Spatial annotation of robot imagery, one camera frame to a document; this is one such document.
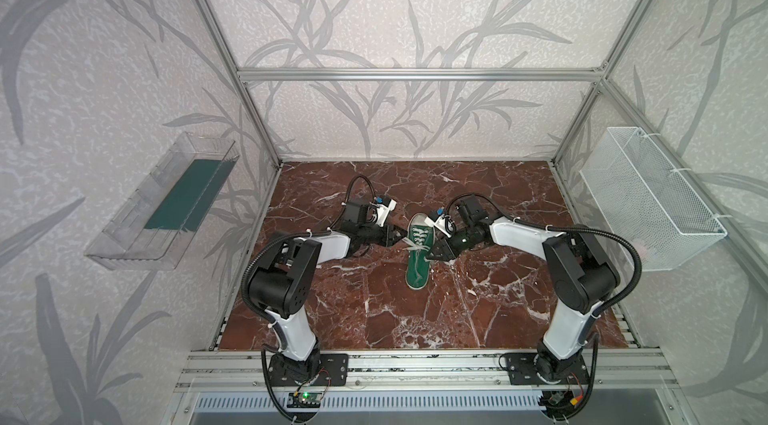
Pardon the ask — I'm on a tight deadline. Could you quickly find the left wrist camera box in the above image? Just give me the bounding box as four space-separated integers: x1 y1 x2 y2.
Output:
342 196 397 226

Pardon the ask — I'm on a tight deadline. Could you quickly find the green canvas sneaker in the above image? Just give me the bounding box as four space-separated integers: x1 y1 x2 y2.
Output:
404 213 434 290

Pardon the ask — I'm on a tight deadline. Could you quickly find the green circuit board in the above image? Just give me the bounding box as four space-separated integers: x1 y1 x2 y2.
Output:
287 392 324 409

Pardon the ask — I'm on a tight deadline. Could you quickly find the aluminium cage frame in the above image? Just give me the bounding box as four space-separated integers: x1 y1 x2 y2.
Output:
167 0 768 354

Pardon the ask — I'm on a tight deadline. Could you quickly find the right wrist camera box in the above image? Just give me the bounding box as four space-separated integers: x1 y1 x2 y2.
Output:
425 194 489 236

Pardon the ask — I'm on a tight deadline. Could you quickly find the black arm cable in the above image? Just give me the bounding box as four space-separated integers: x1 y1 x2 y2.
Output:
443 193 643 420
239 175 378 423

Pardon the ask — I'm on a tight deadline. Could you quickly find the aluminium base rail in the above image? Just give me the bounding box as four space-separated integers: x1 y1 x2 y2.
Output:
167 348 679 423

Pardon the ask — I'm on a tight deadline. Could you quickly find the white wire mesh basket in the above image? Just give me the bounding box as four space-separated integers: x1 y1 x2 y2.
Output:
580 126 727 271

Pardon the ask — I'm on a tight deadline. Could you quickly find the white shoelace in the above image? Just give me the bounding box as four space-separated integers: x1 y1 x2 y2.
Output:
402 225 435 259

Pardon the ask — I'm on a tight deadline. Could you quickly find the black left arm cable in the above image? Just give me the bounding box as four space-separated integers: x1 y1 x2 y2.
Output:
239 175 378 423

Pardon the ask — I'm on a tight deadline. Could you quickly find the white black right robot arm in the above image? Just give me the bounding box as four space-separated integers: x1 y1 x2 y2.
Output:
426 212 626 384

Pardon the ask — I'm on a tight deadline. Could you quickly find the right circuit board with wires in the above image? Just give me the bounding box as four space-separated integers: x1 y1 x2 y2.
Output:
539 389 586 421

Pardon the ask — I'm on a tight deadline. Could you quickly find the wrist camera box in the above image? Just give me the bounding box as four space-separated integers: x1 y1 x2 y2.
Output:
342 196 397 226
425 194 489 236

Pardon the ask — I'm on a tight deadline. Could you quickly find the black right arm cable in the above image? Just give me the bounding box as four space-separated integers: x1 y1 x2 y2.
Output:
443 193 643 420

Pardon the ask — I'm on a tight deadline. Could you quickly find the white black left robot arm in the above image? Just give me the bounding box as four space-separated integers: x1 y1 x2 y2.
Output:
240 223 407 385

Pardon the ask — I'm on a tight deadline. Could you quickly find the clear plastic wall tray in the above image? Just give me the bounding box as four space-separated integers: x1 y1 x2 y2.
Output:
85 132 240 271

